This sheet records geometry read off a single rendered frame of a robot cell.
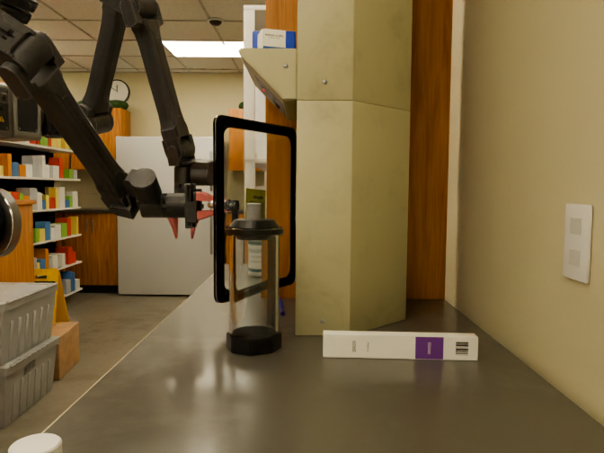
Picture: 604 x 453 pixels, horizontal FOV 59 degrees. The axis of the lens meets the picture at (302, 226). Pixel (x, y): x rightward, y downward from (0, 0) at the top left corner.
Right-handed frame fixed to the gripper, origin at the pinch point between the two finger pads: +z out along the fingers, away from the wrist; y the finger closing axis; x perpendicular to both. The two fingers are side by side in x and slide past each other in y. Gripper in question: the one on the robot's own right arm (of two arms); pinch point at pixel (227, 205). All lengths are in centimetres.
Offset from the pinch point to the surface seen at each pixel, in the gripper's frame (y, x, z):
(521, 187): 4, -20, 59
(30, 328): -73, 164, -136
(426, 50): 40, 21, 49
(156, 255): -69, 470, -155
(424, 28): 46, 21, 49
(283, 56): 29.7, -16.7, 13.8
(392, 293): -19.0, -5.9, 37.3
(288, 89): 23.3, -16.6, 14.6
